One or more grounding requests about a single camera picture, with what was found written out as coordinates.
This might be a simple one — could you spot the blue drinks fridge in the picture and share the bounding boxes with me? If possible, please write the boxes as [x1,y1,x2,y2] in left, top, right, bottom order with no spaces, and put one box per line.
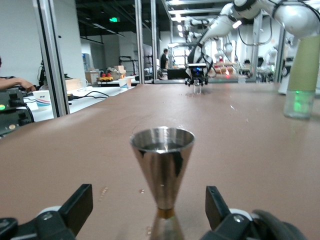
[81,53,91,72]

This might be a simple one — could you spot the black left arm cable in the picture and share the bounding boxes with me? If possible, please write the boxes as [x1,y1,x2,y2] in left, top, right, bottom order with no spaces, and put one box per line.
[249,209,310,240]

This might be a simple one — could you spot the light wooden box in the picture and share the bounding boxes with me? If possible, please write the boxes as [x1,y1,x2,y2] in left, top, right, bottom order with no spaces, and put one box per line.
[64,78,83,92]

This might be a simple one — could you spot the bystander bare forearm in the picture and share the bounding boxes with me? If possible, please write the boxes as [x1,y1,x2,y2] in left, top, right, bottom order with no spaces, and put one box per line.
[0,76,38,92]

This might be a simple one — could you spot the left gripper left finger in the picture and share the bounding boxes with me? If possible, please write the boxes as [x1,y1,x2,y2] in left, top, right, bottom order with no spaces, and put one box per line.
[0,183,94,240]

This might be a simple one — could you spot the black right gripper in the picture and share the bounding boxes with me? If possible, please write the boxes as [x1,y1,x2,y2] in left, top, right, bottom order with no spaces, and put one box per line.
[184,66,210,88]

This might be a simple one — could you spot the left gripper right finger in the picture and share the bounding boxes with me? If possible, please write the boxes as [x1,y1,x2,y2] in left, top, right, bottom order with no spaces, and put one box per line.
[198,185,258,240]

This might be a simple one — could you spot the black power supply box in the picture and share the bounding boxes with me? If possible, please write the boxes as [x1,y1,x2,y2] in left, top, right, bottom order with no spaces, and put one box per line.
[0,87,35,137]

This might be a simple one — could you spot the steel double jigger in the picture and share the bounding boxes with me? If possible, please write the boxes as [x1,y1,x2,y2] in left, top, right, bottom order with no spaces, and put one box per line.
[129,126,196,240]

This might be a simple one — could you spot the standing person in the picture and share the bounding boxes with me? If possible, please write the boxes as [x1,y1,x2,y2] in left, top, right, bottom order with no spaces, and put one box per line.
[159,48,170,70]

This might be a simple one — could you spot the yellow emergency stop box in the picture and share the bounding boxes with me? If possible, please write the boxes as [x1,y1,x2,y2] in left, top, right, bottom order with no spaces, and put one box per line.
[98,72,114,83]

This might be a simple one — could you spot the aluminium frame post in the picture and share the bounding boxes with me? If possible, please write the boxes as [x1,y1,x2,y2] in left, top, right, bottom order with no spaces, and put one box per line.
[149,0,161,84]
[134,0,146,85]
[274,24,286,83]
[251,12,262,83]
[31,0,71,119]

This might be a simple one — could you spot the brown table cover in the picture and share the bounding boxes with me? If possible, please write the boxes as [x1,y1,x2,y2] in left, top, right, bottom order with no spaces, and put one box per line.
[0,82,320,240]

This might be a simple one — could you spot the yellow-green shaker bottle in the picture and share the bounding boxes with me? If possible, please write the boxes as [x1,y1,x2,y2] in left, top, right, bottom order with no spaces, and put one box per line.
[283,34,320,120]

